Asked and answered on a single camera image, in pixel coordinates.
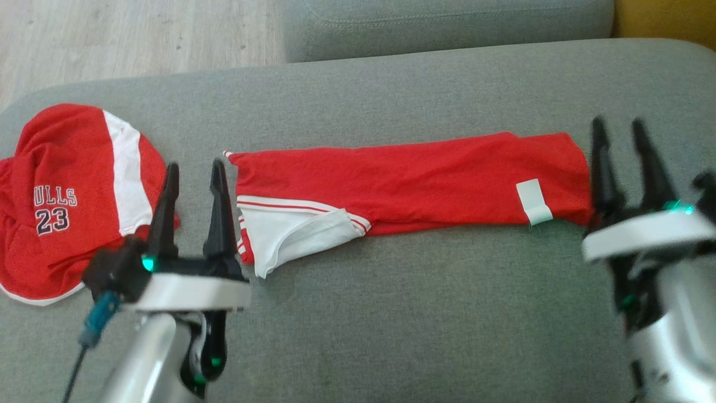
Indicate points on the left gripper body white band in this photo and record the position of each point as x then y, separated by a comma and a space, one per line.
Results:
190, 292

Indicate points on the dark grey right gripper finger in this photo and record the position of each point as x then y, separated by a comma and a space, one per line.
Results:
605, 179
654, 179

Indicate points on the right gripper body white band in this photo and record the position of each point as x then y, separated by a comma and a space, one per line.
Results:
643, 235

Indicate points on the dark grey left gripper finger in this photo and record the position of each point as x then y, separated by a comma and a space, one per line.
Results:
221, 229
165, 224

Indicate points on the red Bulls 23 shorts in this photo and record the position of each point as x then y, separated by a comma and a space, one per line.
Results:
72, 145

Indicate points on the red Bulls 23 jersey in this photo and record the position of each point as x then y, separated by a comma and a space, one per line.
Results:
419, 179

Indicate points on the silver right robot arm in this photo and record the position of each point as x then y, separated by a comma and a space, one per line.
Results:
682, 336

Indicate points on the grey fabric sofa seat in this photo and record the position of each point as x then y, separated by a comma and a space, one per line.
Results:
391, 324

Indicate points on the grey sofa cushion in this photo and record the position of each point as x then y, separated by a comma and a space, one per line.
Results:
447, 28

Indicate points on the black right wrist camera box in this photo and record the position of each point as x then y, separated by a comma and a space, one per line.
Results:
707, 193

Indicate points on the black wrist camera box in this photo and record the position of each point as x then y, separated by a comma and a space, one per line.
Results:
707, 193
114, 271

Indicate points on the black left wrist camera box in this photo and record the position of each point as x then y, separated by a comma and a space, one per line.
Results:
114, 271

